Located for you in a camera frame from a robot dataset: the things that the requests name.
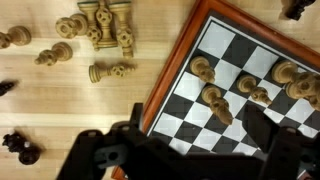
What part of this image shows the dark chess piece lying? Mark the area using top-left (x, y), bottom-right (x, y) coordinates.
top-left (279, 0), bottom-right (316, 21)

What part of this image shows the dark chess pieces pair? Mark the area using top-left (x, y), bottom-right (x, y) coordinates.
top-left (2, 132), bottom-right (41, 165)

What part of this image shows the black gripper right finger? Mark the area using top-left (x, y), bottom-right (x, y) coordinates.
top-left (242, 105), bottom-right (279, 153)

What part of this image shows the white queen lying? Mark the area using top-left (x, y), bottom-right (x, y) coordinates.
top-left (96, 0), bottom-right (117, 48)

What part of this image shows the white pawn on board corner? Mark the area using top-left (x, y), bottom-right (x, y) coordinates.
top-left (190, 56), bottom-right (215, 83)

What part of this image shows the white bishop lying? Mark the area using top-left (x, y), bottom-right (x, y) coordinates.
top-left (109, 2), bottom-right (134, 59)

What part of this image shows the white chess piece near dark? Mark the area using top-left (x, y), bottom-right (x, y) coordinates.
top-left (55, 14), bottom-right (88, 39)

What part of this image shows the tall white chess piece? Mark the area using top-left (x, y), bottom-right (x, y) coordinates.
top-left (286, 80), bottom-right (320, 111)
top-left (271, 60), bottom-right (319, 91)

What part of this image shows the wooden framed chess board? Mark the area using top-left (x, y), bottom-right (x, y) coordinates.
top-left (110, 0), bottom-right (320, 180)

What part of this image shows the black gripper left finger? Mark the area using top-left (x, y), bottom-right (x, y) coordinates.
top-left (129, 103), bottom-right (143, 132)

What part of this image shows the white piece lying alone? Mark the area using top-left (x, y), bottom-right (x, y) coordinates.
top-left (89, 63), bottom-right (136, 83)

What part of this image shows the white king green felt base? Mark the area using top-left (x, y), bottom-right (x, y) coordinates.
top-left (77, 1), bottom-right (102, 51)

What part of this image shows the white pawn off board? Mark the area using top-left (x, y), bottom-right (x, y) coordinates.
top-left (0, 26), bottom-right (32, 49)
top-left (34, 42), bottom-right (73, 66)
top-left (201, 85), bottom-right (233, 125)

